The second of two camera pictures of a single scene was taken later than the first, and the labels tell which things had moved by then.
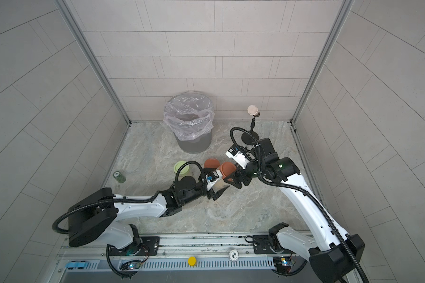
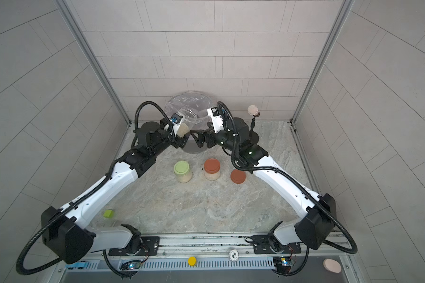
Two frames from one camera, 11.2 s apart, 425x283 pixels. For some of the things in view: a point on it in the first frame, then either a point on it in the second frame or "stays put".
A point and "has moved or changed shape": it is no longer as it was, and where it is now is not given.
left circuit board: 130,265 stays put
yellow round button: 192,261 stays put
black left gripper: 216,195 to 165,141
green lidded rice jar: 184,170 stays put
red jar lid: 226,168 has moved or changed shape
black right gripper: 237,177 to 207,135
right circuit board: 283,264 stays put
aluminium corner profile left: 95,60 stays put
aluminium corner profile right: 323,62 stays put
